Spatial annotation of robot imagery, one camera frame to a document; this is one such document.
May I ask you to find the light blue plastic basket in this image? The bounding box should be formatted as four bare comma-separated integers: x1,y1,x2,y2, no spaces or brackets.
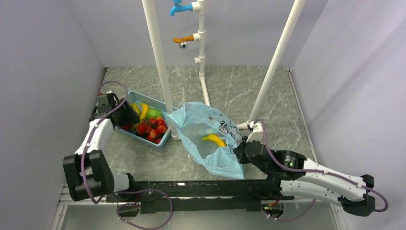
118,91,171,149

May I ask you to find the yellow fake banana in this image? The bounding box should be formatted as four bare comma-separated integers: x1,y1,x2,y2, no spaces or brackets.
132,103,149,131
202,134,227,147

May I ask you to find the yellow fake pepper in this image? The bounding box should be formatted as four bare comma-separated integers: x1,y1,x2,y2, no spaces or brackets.
130,103,142,116

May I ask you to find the orange plastic faucet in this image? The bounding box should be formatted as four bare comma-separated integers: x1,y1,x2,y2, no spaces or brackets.
172,35,194,49

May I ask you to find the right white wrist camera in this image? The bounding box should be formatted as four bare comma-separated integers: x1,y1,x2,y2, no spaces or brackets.
247,121,264,144

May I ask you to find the blue plastic faucet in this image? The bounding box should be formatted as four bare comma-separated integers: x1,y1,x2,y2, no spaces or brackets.
169,0,193,16

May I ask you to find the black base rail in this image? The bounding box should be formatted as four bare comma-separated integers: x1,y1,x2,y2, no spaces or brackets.
106,179,293,214

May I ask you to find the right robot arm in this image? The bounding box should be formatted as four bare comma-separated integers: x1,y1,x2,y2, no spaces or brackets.
234,141,375,217

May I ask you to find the green fake fruit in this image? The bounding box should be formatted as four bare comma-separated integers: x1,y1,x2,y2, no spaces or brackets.
146,108,162,119

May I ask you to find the white pvc pipe frame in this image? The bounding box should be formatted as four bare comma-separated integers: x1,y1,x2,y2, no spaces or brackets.
142,0,305,140

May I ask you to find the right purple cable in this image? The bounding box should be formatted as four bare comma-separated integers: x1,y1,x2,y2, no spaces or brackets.
253,119,389,213

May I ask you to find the light blue plastic bag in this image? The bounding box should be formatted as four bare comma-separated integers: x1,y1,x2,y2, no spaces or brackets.
168,102,244,179

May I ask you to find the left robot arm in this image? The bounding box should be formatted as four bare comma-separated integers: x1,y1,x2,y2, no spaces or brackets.
62,92,140,202

